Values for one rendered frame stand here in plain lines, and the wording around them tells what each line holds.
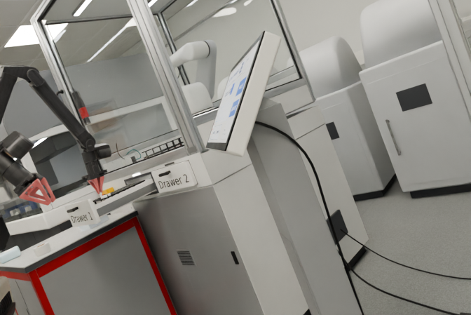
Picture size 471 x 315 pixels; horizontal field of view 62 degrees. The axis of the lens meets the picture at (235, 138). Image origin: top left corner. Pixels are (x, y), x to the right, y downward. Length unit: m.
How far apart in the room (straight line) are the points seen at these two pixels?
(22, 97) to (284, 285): 1.96
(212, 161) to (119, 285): 0.84
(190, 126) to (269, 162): 0.56
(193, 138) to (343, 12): 3.37
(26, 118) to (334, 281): 2.14
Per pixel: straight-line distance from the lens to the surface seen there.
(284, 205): 1.16
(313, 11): 4.87
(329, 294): 1.28
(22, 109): 2.80
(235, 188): 1.71
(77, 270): 2.05
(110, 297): 2.13
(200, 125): 1.65
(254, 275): 1.76
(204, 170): 1.63
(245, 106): 0.94
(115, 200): 1.86
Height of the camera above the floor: 1.03
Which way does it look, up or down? 3 degrees down
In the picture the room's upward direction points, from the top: 21 degrees counter-clockwise
